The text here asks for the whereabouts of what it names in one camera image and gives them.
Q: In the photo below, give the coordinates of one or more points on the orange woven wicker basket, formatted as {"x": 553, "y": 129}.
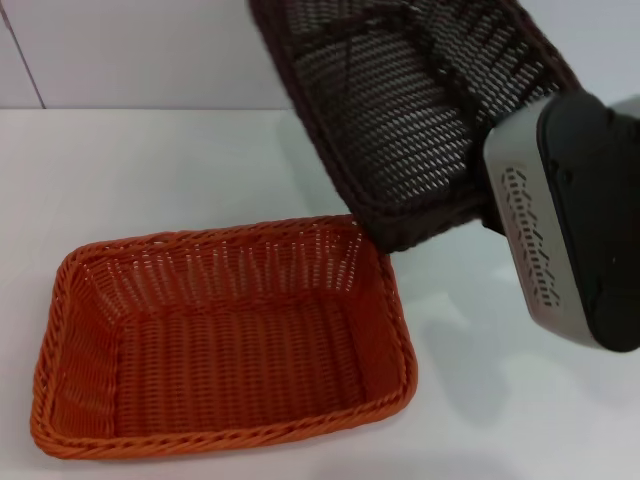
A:
{"x": 225, "y": 350}

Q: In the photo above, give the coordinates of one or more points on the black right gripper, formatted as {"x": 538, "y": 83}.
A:
{"x": 489, "y": 224}

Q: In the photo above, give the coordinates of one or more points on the grey black wrist camera box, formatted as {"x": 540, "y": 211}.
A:
{"x": 575, "y": 200}

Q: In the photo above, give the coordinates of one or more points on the dark brown woven wicker basket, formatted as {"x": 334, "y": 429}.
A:
{"x": 390, "y": 125}

